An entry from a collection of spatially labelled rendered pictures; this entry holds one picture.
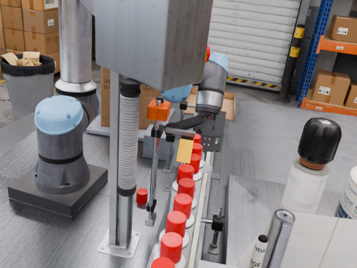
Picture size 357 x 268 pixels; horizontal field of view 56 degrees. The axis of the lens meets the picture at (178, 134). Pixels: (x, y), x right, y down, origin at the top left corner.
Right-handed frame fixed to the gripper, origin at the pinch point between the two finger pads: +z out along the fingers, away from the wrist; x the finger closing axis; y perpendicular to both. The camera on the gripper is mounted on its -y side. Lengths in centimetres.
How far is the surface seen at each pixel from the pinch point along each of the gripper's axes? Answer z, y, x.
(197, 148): -8.0, 1.5, -16.4
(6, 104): -31, -215, 241
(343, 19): -183, 127, 277
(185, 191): 0.8, 0.9, -29.7
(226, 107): -35, 9, 80
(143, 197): 7.6, -12.4, 2.9
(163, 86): -14.9, -3.7, -46.2
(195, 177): -1.5, 2.2, -19.3
